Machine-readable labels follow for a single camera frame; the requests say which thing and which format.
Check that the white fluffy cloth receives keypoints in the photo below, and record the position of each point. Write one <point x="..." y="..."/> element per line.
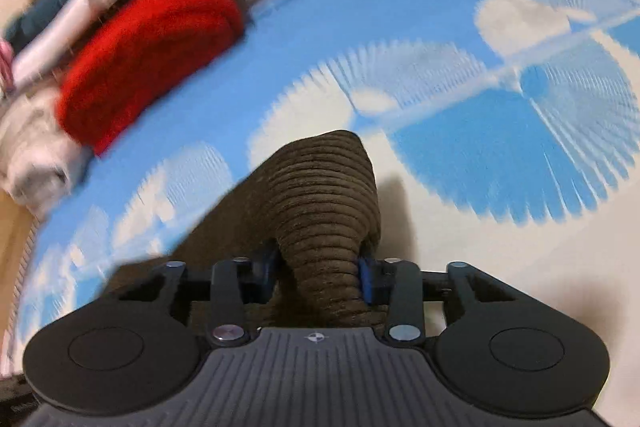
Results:
<point x="35" y="147"/>

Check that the light grey folded cloth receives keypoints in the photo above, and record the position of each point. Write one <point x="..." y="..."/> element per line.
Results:
<point x="75" y="22"/>

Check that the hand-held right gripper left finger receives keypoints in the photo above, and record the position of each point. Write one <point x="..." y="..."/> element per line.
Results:
<point x="270" y="268"/>

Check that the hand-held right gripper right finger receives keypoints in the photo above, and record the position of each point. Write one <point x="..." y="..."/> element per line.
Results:
<point x="365" y="281"/>

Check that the blue and white patterned mat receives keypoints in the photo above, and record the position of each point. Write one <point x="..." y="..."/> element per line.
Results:
<point x="450" y="132"/>

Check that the red knitted sweater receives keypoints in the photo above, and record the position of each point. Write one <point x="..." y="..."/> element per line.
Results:
<point x="150" y="57"/>

